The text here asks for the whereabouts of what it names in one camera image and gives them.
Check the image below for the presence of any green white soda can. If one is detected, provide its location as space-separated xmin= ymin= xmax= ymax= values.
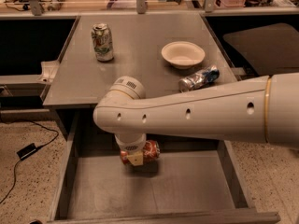
xmin=91 ymin=23 xmax=114 ymax=63

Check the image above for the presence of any white bowl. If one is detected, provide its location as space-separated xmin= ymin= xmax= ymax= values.
xmin=161 ymin=41 xmax=206 ymax=69

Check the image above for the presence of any black power adapter with cable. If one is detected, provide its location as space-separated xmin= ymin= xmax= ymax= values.
xmin=0 ymin=120 xmax=59 ymax=203

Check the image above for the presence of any grey cabinet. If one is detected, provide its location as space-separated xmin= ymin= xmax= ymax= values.
xmin=44 ymin=12 xmax=236 ymax=111

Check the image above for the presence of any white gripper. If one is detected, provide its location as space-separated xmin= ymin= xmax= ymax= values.
xmin=115 ymin=133 xmax=146 ymax=166

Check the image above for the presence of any blue silver crushed can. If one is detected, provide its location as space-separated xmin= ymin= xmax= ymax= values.
xmin=178 ymin=65 xmax=220 ymax=92

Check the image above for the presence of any open grey top drawer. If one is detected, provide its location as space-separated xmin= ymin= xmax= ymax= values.
xmin=47 ymin=111 xmax=280 ymax=224

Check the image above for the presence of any red coke can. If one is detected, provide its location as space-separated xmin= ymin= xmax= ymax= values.
xmin=120 ymin=140 xmax=160 ymax=165

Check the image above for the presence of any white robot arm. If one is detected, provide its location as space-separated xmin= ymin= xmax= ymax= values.
xmin=93 ymin=73 xmax=299 ymax=166

